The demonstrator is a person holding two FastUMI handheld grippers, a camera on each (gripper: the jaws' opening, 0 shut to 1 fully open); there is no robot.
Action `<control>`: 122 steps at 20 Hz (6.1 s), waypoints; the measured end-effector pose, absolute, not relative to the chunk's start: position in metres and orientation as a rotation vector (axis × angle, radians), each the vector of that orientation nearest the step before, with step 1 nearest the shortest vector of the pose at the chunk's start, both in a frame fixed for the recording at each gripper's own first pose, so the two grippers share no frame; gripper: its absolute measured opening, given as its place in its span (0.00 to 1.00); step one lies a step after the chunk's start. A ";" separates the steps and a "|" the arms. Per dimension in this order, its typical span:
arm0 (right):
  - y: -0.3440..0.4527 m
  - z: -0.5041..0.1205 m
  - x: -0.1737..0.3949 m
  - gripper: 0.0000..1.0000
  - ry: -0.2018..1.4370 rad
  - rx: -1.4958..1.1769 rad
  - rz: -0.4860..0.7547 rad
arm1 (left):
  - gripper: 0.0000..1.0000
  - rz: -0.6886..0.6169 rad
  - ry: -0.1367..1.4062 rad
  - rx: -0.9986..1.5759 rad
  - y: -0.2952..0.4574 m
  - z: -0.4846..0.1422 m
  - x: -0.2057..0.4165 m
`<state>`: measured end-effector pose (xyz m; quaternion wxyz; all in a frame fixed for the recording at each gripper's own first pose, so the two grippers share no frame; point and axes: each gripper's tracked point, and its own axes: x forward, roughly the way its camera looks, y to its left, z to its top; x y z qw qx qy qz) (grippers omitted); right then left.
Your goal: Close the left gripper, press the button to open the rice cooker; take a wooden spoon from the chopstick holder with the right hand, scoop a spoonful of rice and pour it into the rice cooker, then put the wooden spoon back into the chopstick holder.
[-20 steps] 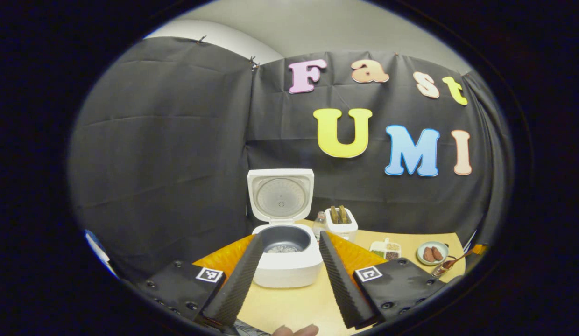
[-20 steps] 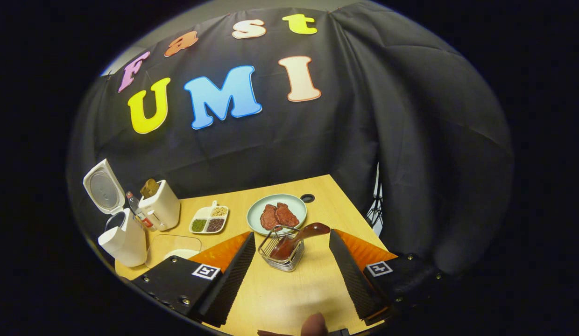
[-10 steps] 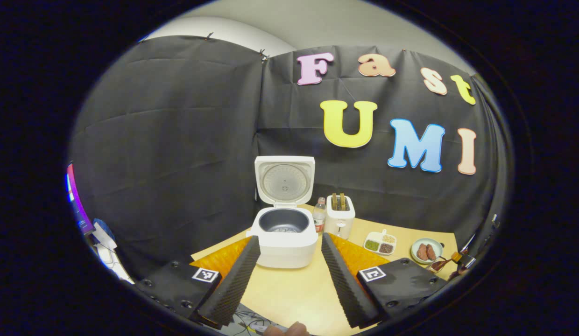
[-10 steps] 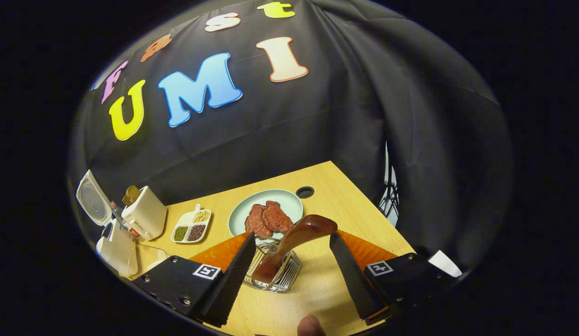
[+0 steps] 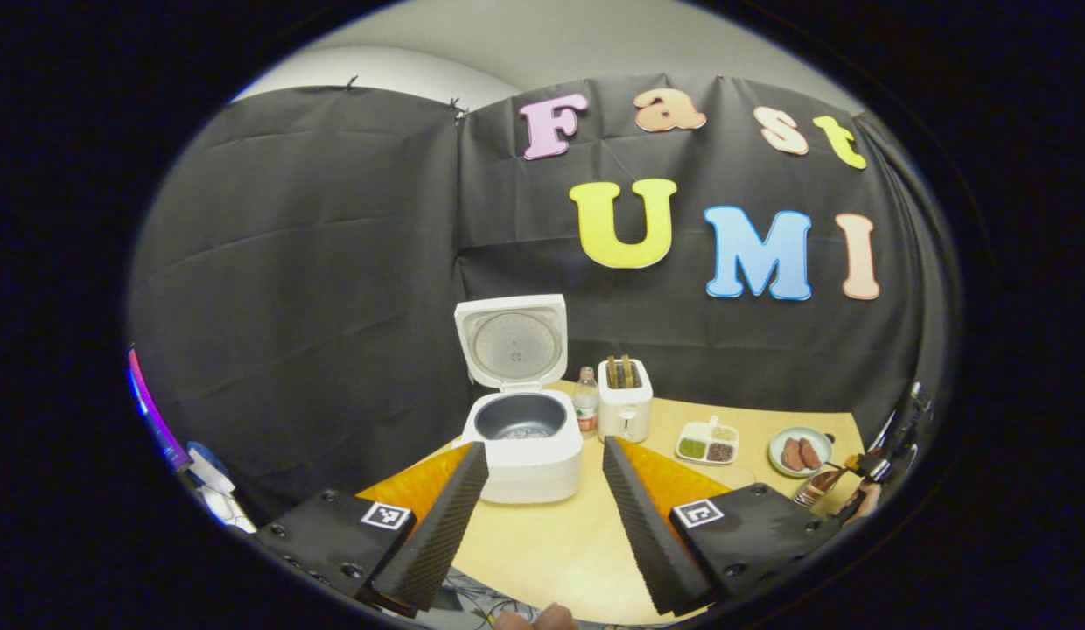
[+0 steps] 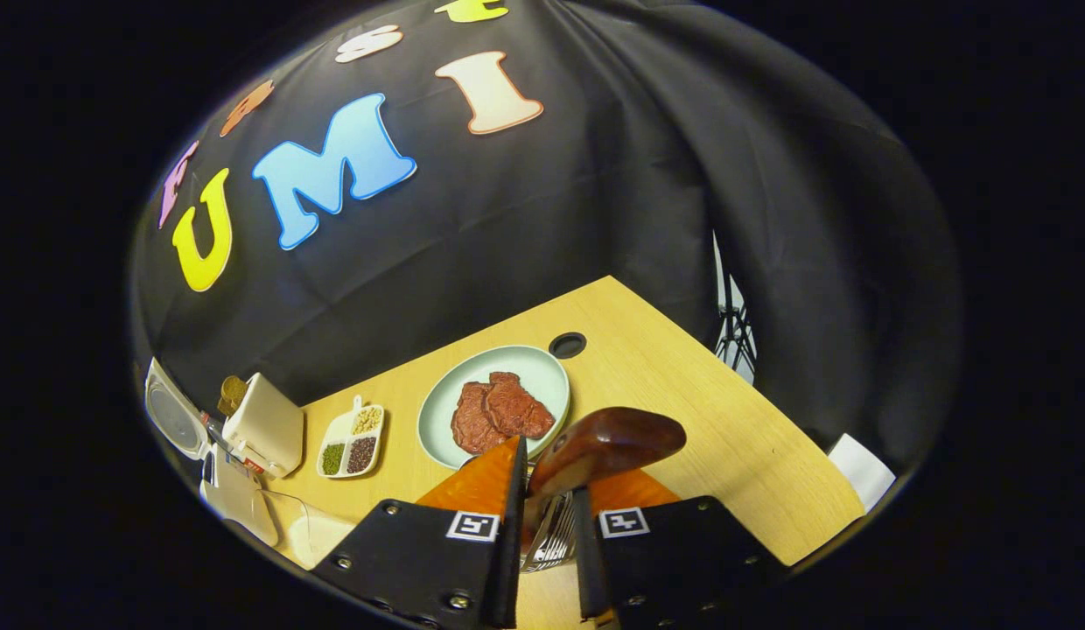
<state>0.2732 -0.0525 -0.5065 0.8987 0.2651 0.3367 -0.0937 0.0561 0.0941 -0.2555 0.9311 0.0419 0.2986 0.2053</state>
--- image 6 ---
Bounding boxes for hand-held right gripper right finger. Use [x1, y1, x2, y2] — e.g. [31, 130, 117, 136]
[570, 468, 793, 630]

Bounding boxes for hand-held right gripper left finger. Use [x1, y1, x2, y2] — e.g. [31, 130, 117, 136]
[311, 435, 528, 630]

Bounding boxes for metal wire chopstick holder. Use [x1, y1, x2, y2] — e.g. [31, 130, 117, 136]
[521, 490, 580, 574]

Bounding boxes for brown wooden spoon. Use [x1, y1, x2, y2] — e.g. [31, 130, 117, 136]
[525, 407, 688, 536]

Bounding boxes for clear box of rice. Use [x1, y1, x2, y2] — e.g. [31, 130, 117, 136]
[262, 490, 361, 571]

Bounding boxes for white rice cooker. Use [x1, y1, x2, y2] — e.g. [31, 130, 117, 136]
[144, 357, 281, 548]

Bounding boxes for white divided bean dish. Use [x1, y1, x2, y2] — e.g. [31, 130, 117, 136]
[317, 395, 386, 480]

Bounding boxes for pale green plate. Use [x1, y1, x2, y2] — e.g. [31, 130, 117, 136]
[417, 345, 571, 471]

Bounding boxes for white toaster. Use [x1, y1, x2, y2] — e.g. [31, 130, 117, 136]
[221, 373, 305, 478]

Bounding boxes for clear water bottle red label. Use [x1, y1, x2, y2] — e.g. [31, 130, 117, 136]
[206, 422, 269, 478]

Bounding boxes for black tripod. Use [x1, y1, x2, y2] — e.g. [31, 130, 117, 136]
[712, 232, 759, 386]

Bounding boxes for white sheet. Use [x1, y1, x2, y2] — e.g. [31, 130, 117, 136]
[827, 433, 897, 514]

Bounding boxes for brown bread slices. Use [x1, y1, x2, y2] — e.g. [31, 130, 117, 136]
[216, 375, 249, 417]

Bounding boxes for black backdrop cloth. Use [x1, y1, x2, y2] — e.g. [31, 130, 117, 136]
[129, 0, 963, 491]

